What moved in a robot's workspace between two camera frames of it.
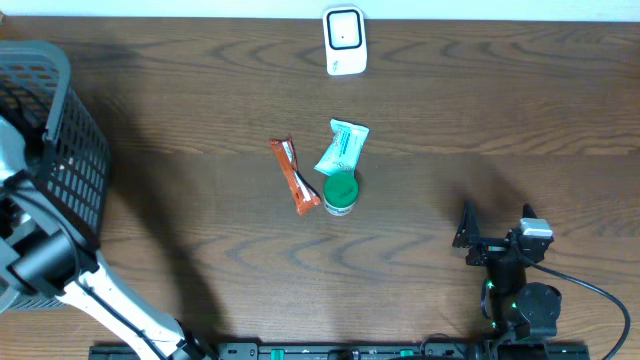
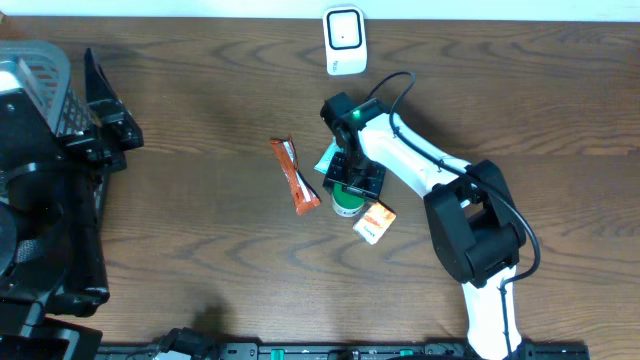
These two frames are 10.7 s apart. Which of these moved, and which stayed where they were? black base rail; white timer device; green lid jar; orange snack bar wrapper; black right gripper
Moved: black right gripper; green lid jar
Stayed: white timer device; orange snack bar wrapper; black base rail
